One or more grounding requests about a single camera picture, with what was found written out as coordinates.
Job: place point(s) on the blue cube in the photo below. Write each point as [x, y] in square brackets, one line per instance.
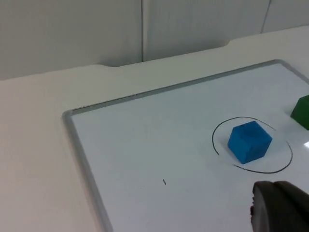
[248, 142]

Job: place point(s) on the green cube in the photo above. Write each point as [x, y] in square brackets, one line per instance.
[302, 112]

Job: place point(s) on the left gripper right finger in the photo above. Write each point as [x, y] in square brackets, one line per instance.
[295, 195]

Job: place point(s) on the grey-framed whiteboard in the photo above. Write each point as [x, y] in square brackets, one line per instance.
[149, 149]

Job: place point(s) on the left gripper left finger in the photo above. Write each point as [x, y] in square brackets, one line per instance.
[268, 210]

